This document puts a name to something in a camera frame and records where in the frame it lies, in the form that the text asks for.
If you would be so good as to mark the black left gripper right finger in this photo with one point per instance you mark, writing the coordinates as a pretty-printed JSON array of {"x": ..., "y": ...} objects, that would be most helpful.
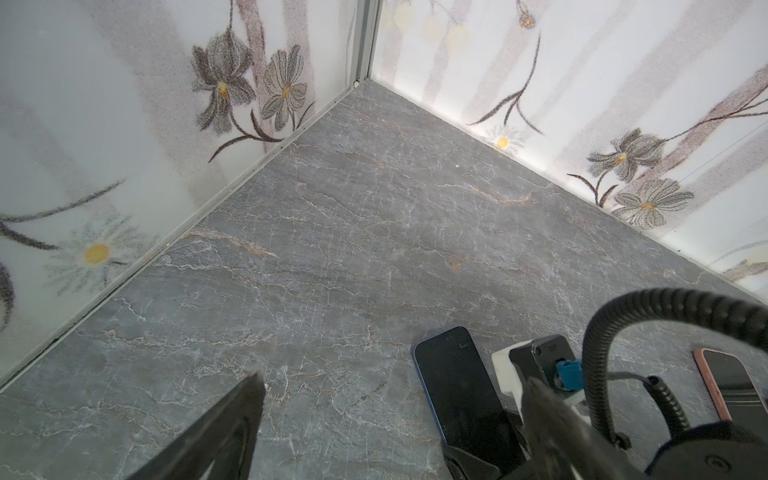
[{"x": 562, "y": 445}]

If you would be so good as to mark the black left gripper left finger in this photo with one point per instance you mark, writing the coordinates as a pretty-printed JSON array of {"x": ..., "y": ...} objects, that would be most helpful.
[{"x": 220, "y": 444}]

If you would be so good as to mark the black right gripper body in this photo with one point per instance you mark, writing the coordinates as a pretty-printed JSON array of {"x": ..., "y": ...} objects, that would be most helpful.
[{"x": 463, "y": 465}]

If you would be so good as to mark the blue-edged phone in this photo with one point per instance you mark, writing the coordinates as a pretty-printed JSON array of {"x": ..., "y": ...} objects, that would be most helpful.
[{"x": 464, "y": 401}]

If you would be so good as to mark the purple-edged phone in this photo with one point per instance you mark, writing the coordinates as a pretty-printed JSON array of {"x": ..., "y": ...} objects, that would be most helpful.
[{"x": 731, "y": 388}]

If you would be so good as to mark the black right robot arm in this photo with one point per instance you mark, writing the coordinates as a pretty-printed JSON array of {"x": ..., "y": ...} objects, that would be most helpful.
[{"x": 720, "y": 450}]

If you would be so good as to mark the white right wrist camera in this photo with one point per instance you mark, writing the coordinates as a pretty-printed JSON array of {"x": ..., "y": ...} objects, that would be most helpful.
[{"x": 548, "y": 359}]

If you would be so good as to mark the left corner aluminium post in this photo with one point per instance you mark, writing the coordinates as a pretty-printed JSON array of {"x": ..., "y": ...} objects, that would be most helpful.
[{"x": 364, "y": 34}]

